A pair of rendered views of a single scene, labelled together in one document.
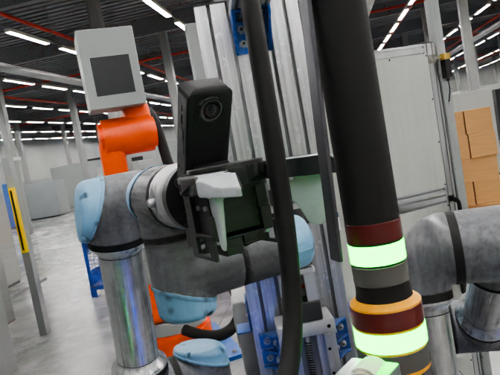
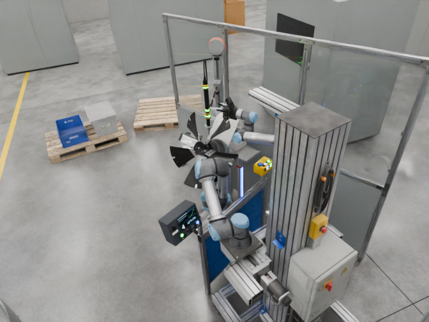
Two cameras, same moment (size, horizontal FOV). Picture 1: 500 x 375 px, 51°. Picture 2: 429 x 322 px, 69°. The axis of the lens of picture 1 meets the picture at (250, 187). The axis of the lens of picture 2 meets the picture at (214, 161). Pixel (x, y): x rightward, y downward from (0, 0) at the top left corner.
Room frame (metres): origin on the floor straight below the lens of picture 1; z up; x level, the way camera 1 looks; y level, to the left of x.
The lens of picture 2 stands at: (2.30, -1.08, 2.79)
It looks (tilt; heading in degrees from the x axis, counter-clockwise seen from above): 37 degrees down; 152
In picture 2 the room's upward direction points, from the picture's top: 4 degrees counter-clockwise
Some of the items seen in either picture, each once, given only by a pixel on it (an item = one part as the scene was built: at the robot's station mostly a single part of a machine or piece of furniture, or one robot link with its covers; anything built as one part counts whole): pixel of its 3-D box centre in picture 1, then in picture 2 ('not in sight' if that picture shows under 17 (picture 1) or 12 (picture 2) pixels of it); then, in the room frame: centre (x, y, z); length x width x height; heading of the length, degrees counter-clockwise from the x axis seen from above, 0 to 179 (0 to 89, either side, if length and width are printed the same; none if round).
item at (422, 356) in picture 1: (393, 350); not in sight; (0.31, -0.07, 1.54); 0.04 x 0.04 x 0.01
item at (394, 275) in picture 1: (379, 270); not in sight; (0.31, -0.07, 1.60); 0.03 x 0.03 x 0.01
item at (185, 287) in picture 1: (193, 271); (248, 129); (0.65, 0.09, 1.54); 0.11 x 0.08 x 0.11; 114
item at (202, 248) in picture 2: not in sight; (205, 269); (0.81, -0.47, 0.39); 0.04 x 0.04 x 0.78; 17
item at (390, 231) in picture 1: (373, 228); not in sight; (0.31, -0.07, 1.62); 0.03 x 0.03 x 0.01
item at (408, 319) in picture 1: (386, 310); not in sight; (0.31, -0.07, 1.57); 0.04 x 0.04 x 0.01
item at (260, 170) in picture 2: not in sight; (263, 166); (0.57, 0.32, 1.02); 0.16 x 0.10 x 0.11; 107
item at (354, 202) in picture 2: not in sight; (257, 172); (0.10, 0.62, 0.50); 2.59 x 0.03 x 0.91; 17
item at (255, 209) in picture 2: not in sight; (236, 234); (0.69, -0.06, 0.45); 0.82 x 0.02 x 0.66; 107
